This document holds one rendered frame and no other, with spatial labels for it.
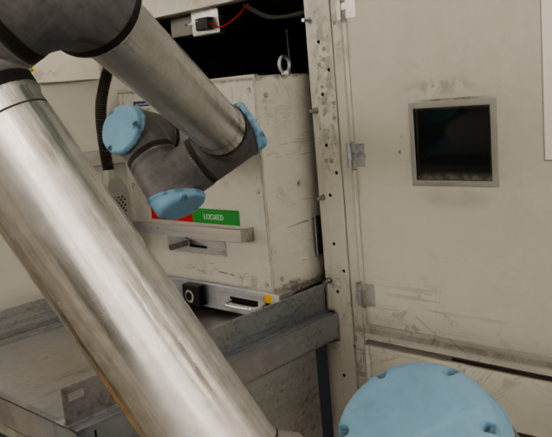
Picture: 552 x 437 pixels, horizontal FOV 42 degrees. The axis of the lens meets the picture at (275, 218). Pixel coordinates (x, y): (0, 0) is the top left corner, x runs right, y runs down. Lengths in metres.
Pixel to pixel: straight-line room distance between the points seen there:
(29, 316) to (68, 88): 0.61
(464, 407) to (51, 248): 0.40
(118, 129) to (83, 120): 0.74
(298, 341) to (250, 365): 0.15
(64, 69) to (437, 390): 1.52
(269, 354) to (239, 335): 0.08
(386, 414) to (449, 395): 0.06
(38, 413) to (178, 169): 0.49
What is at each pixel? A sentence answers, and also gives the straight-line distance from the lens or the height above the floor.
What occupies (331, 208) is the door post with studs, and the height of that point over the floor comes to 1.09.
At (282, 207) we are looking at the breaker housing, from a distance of 1.58.
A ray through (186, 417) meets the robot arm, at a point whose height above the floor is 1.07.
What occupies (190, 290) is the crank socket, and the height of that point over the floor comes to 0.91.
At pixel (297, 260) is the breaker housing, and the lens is 1.63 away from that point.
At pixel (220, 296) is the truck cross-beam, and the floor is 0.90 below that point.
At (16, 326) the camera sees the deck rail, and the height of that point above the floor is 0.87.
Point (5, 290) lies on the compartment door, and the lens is 2.05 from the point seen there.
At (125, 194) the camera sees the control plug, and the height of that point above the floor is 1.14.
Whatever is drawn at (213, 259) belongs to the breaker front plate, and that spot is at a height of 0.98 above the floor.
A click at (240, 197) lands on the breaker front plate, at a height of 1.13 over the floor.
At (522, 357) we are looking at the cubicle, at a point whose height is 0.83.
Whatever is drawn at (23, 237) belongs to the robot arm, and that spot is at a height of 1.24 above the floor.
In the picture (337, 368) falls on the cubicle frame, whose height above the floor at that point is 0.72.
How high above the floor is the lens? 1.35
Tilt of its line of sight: 10 degrees down
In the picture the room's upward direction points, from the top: 5 degrees counter-clockwise
